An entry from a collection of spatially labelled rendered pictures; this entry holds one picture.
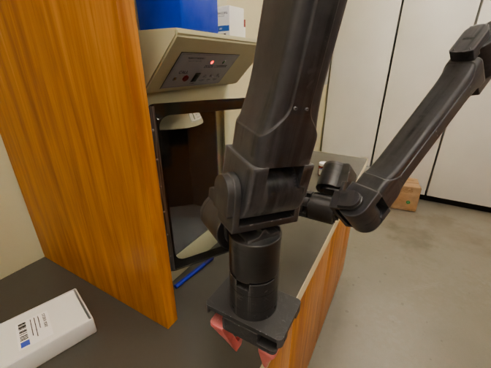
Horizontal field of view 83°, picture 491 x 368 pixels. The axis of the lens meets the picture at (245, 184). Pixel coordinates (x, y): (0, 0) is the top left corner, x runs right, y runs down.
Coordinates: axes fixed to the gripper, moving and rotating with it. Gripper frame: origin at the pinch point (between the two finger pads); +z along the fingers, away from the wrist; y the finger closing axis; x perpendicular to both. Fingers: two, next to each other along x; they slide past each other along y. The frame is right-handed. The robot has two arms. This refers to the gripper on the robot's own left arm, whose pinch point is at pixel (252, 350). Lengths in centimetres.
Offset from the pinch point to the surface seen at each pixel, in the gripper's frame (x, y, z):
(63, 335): 7.8, 37.1, 12.6
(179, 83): -21.2, 28.5, -32.0
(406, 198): -288, -30, 95
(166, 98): -21.5, 32.5, -29.0
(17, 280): 4, 68, 17
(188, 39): -16.6, 21.5, -39.2
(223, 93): -43, 33, -28
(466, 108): -325, -61, 5
